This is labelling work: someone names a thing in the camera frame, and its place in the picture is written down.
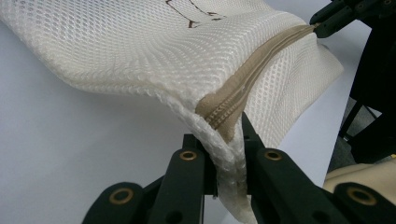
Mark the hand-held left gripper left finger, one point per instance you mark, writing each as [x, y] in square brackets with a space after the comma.
[183, 183]

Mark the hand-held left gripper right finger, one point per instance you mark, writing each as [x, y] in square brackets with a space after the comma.
[280, 186]

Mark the cream mesh laundry bag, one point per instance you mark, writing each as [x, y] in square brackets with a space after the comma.
[124, 46]

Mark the black metal stand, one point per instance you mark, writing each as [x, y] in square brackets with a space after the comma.
[373, 140]

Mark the beige smooth object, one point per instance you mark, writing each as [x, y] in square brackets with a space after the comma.
[373, 175]

